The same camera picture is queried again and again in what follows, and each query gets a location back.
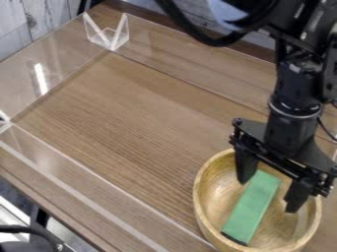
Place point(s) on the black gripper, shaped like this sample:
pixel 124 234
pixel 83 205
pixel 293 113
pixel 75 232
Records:
pixel 283 143

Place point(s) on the green stick block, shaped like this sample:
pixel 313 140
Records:
pixel 251 208

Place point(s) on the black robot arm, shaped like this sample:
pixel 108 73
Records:
pixel 304 27

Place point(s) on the wooden bowl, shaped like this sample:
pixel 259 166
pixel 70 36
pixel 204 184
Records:
pixel 281 233

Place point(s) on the black table leg frame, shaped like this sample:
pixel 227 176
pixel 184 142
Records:
pixel 47 241

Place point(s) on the clear acrylic corner bracket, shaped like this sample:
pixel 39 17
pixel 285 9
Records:
pixel 109 38

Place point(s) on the clear acrylic barrier wall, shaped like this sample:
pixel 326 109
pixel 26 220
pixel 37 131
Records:
pixel 108 131

